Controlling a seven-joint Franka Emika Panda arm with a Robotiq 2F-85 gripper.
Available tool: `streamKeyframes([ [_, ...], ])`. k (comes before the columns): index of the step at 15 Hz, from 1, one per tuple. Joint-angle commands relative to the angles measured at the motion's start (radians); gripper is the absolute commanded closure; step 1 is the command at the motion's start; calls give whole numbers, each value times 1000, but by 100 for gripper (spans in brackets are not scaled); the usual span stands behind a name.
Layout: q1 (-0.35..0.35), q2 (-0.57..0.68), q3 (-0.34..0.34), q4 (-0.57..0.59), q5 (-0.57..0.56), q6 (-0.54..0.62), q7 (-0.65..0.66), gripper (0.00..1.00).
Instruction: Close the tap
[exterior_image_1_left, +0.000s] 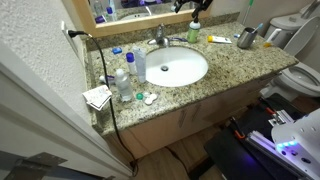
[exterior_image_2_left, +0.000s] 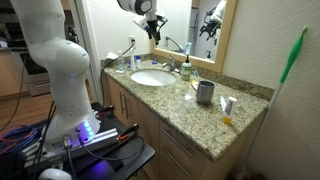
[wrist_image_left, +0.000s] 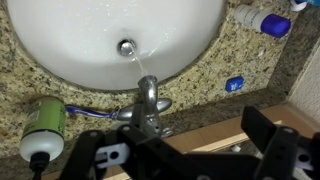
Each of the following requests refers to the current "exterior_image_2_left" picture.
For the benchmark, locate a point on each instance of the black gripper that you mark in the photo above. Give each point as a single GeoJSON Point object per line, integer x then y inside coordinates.
{"type": "Point", "coordinates": [154, 26]}

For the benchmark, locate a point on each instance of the chrome faucet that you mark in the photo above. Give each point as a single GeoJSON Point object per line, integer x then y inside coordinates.
{"type": "Point", "coordinates": [171, 63]}

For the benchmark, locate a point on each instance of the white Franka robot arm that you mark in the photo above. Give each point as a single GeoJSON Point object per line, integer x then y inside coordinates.
{"type": "Point", "coordinates": [56, 60]}

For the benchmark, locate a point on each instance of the small blue case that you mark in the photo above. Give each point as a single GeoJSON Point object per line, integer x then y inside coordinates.
{"type": "Point", "coordinates": [154, 62]}

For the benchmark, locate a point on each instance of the small white blue-capped bottle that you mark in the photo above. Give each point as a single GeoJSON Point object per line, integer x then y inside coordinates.
{"type": "Point", "coordinates": [138, 63]}

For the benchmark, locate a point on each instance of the tall white tube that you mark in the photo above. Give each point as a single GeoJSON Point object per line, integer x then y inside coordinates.
{"type": "Point", "coordinates": [132, 60]}

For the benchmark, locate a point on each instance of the white oval sink basin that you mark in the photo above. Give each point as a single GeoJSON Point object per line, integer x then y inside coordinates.
{"type": "Point", "coordinates": [153, 77]}

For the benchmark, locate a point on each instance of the clear plastic water bottle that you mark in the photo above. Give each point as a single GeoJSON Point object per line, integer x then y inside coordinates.
{"type": "Point", "coordinates": [120, 62]}

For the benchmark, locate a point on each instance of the green soap pump bottle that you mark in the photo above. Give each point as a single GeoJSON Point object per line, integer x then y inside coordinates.
{"type": "Point", "coordinates": [186, 70]}

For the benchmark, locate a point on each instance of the white paper card packets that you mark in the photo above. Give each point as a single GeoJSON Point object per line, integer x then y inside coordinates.
{"type": "Point", "coordinates": [112, 55]}

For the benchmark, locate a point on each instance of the blue toothbrush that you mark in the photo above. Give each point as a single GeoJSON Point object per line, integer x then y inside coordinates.
{"type": "Point", "coordinates": [196, 74]}

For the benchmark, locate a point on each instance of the white yellow-capped toothpaste tube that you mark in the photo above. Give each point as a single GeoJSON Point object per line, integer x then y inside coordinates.
{"type": "Point", "coordinates": [193, 85]}

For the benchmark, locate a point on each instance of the grey metal cup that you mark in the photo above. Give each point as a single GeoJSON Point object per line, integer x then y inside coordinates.
{"type": "Point", "coordinates": [204, 92]}

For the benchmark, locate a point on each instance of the black orange clamp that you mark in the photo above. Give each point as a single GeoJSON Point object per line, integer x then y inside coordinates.
{"type": "Point", "coordinates": [106, 110]}
{"type": "Point", "coordinates": [129, 131]}

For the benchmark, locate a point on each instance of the light wood vanity cabinet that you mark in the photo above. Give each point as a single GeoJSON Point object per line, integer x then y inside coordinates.
{"type": "Point", "coordinates": [146, 126]}

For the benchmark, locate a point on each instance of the small blue white item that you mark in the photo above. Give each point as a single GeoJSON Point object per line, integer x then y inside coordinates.
{"type": "Point", "coordinates": [222, 102]}

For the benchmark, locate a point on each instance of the white orange-capped tube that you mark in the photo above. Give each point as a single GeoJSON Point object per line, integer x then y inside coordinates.
{"type": "Point", "coordinates": [230, 110]}

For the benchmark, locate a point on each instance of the black robot cart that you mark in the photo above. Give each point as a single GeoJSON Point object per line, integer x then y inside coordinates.
{"type": "Point", "coordinates": [133, 156]}

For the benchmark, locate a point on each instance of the steel kitchen oven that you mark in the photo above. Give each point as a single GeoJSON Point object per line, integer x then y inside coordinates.
{"type": "Point", "coordinates": [36, 80]}

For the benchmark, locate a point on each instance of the white round object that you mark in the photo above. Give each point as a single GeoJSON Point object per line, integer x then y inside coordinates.
{"type": "Point", "coordinates": [55, 175]}

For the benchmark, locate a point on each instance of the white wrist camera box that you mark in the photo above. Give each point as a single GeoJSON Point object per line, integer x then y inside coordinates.
{"type": "Point", "coordinates": [141, 23]}

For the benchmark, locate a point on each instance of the white wall outlet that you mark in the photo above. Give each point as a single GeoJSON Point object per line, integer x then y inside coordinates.
{"type": "Point", "coordinates": [132, 39]}

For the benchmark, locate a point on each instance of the white door frame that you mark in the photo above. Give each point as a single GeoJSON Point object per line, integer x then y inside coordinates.
{"type": "Point", "coordinates": [88, 50]}

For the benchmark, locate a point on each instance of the wood framed wall mirror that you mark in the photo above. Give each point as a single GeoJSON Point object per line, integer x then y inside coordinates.
{"type": "Point", "coordinates": [226, 33]}

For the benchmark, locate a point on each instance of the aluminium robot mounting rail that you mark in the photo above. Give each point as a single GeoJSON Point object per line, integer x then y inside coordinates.
{"type": "Point", "coordinates": [103, 138]}

